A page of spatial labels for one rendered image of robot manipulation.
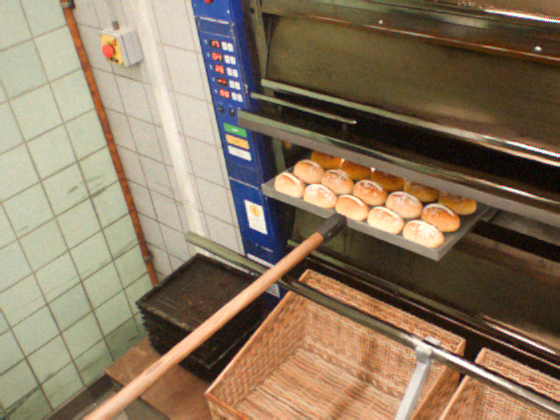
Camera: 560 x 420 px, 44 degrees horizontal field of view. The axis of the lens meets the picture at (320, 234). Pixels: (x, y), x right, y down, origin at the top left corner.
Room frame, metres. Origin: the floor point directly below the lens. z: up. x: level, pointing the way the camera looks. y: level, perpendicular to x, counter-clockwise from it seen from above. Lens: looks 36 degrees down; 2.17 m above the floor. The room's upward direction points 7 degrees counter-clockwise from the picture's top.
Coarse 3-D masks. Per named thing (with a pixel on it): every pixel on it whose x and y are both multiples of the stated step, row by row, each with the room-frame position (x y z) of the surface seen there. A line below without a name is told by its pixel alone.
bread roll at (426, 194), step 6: (408, 180) 1.48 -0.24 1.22; (408, 186) 1.46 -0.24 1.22; (414, 186) 1.45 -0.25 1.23; (420, 186) 1.44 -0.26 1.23; (426, 186) 1.43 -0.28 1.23; (408, 192) 1.45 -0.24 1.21; (414, 192) 1.44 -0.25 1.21; (420, 192) 1.43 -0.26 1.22; (426, 192) 1.43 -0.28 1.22; (432, 192) 1.42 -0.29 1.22; (438, 192) 1.43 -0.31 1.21; (420, 198) 1.43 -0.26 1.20; (426, 198) 1.42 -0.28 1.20; (432, 198) 1.42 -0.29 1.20
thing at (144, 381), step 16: (320, 240) 1.30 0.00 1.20; (288, 256) 1.24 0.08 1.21; (304, 256) 1.26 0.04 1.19; (272, 272) 1.19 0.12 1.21; (256, 288) 1.15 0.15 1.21; (240, 304) 1.11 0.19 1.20; (208, 320) 1.06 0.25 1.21; (224, 320) 1.07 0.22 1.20; (192, 336) 1.02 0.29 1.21; (208, 336) 1.03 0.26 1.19; (176, 352) 0.98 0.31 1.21; (160, 368) 0.95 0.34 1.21; (128, 384) 0.91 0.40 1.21; (144, 384) 0.91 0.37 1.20; (112, 400) 0.88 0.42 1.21; (128, 400) 0.88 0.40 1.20; (96, 416) 0.84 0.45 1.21; (112, 416) 0.86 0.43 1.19
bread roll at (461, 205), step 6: (444, 192) 1.40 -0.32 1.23; (438, 198) 1.41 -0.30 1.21; (444, 198) 1.39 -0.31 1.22; (450, 198) 1.38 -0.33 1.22; (456, 198) 1.37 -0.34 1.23; (462, 198) 1.36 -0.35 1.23; (444, 204) 1.38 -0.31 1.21; (450, 204) 1.37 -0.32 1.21; (456, 204) 1.36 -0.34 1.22; (462, 204) 1.36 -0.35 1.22; (468, 204) 1.35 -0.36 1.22; (474, 204) 1.36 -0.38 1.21; (456, 210) 1.36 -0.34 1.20; (462, 210) 1.35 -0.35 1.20; (468, 210) 1.35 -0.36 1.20; (474, 210) 1.36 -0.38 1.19
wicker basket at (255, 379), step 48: (336, 288) 1.54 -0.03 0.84; (288, 336) 1.53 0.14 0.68; (336, 336) 1.51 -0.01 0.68; (384, 336) 1.40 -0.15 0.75; (432, 336) 1.31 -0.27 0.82; (240, 384) 1.38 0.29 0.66; (288, 384) 1.42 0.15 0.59; (336, 384) 1.39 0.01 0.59; (384, 384) 1.36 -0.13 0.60; (432, 384) 1.27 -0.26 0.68
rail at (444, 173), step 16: (240, 112) 1.58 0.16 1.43; (288, 128) 1.47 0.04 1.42; (304, 128) 1.44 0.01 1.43; (336, 144) 1.37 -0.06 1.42; (352, 144) 1.34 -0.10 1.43; (384, 160) 1.28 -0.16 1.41; (400, 160) 1.25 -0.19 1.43; (416, 160) 1.24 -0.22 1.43; (448, 176) 1.17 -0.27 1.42; (464, 176) 1.15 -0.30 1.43; (496, 192) 1.09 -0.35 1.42; (512, 192) 1.07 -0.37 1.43; (544, 208) 1.03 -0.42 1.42
